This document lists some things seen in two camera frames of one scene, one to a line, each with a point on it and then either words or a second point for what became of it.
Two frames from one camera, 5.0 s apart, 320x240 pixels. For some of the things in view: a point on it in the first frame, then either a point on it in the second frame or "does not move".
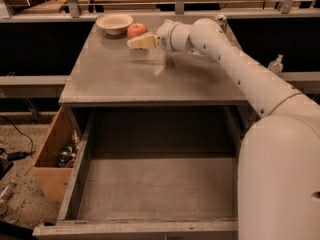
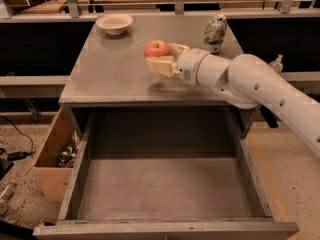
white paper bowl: [114, 24] does not move
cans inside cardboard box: [67, 156] does not move
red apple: [135, 30] → [157, 48]
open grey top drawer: [152, 173] does not move
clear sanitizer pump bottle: [276, 66] does not move
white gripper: [163, 35] → [188, 66]
